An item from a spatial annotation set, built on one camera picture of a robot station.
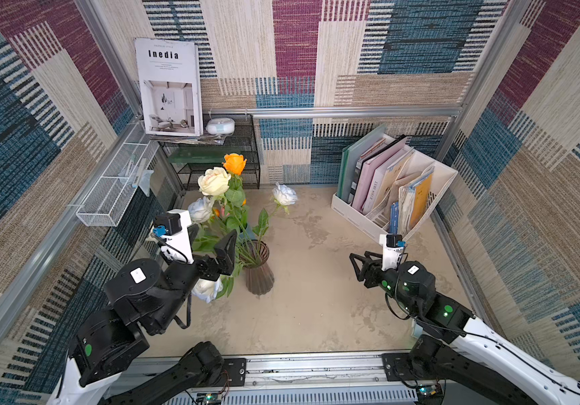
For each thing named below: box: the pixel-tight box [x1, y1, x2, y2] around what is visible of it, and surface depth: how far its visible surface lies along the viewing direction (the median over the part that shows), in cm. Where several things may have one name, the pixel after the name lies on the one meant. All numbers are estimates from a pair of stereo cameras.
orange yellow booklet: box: [409, 173, 433, 229], surface depth 91 cm
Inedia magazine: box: [134, 37, 204, 137], surface depth 79 cm
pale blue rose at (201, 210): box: [187, 195, 214, 223], surface depth 65 cm
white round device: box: [205, 117, 236, 135], surface depth 89 cm
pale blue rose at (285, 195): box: [272, 182, 299, 206], surface depth 71 cm
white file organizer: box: [331, 134, 458, 241], surface depth 96 cm
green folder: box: [337, 123, 388, 203], surface depth 95 cm
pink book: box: [352, 136, 408, 212], surface depth 92 cm
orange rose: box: [222, 152, 248, 175], surface depth 71 cm
